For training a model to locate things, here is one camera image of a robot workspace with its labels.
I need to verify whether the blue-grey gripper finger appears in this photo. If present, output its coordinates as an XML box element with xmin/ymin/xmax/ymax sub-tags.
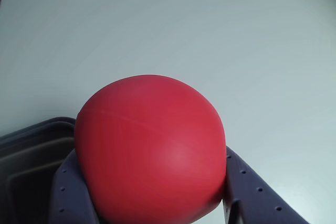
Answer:
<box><xmin>49</xmin><ymin>150</ymin><xmax>99</xmax><ymax>224</ymax></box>
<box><xmin>222</xmin><ymin>145</ymin><xmax>310</xmax><ymax>224</ymax></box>

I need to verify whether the red ball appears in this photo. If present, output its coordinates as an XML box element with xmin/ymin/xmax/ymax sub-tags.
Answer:
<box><xmin>75</xmin><ymin>74</ymin><xmax>227</xmax><ymax>224</ymax></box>

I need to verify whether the grey plastic container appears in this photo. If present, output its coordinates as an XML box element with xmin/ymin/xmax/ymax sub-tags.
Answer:
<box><xmin>0</xmin><ymin>116</ymin><xmax>77</xmax><ymax>224</ymax></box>

